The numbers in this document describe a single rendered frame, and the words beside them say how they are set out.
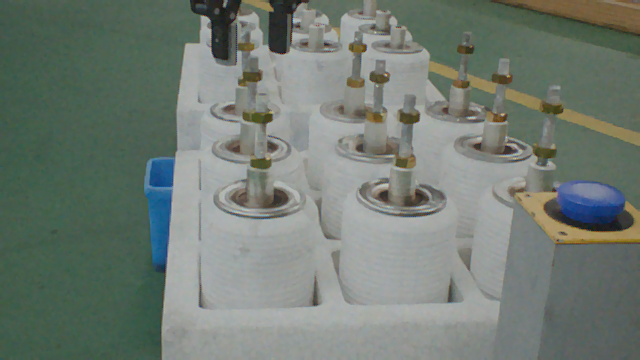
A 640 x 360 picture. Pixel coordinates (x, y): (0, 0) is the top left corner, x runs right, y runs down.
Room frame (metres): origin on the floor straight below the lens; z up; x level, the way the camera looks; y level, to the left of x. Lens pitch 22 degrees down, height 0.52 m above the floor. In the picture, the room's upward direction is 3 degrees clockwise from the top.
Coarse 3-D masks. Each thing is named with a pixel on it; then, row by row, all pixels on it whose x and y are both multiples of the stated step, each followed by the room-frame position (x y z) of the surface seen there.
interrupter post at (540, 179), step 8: (528, 168) 0.66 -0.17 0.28; (536, 168) 0.65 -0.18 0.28; (544, 168) 0.65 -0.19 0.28; (552, 168) 0.65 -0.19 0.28; (528, 176) 0.66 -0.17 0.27; (536, 176) 0.65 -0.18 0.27; (544, 176) 0.65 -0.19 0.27; (552, 176) 0.65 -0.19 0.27; (528, 184) 0.66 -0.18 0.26; (536, 184) 0.65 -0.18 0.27; (544, 184) 0.65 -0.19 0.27; (552, 184) 0.66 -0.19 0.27; (528, 192) 0.66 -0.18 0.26; (536, 192) 0.65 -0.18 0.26; (544, 192) 0.65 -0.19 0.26
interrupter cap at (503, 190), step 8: (520, 176) 0.70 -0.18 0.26; (496, 184) 0.68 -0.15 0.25; (504, 184) 0.68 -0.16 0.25; (512, 184) 0.68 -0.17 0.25; (520, 184) 0.68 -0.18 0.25; (560, 184) 0.68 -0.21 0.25; (496, 192) 0.66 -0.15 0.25; (504, 192) 0.66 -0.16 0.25; (512, 192) 0.66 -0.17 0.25; (520, 192) 0.67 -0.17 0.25; (552, 192) 0.67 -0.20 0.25; (504, 200) 0.64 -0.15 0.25; (512, 200) 0.65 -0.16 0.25; (512, 208) 0.63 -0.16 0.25
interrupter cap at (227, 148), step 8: (232, 136) 0.77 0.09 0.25; (272, 136) 0.77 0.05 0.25; (216, 144) 0.74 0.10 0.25; (224, 144) 0.75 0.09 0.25; (232, 144) 0.75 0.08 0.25; (272, 144) 0.76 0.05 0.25; (280, 144) 0.75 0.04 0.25; (288, 144) 0.75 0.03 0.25; (216, 152) 0.72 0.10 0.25; (224, 152) 0.73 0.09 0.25; (232, 152) 0.73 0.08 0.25; (240, 152) 0.74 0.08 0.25; (272, 152) 0.73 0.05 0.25; (280, 152) 0.73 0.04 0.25; (288, 152) 0.73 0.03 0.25; (232, 160) 0.71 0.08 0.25; (240, 160) 0.71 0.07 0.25; (248, 160) 0.71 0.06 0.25; (272, 160) 0.71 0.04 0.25; (280, 160) 0.72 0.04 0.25
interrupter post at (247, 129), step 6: (240, 126) 0.74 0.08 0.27; (246, 126) 0.73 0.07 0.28; (252, 126) 0.73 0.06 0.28; (240, 132) 0.74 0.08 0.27; (246, 132) 0.73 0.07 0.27; (252, 132) 0.73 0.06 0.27; (240, 138) 0.74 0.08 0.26; (246, 138) 0.73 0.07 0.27; (252, 138) 0.73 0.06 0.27; (240, 144) 0.74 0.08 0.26; (246, 144) 0.73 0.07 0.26; (252, 144) 0.73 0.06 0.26; (240, 150) 0.74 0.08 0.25; (246, 150) 0.73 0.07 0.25; (252, 150) 0.73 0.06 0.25
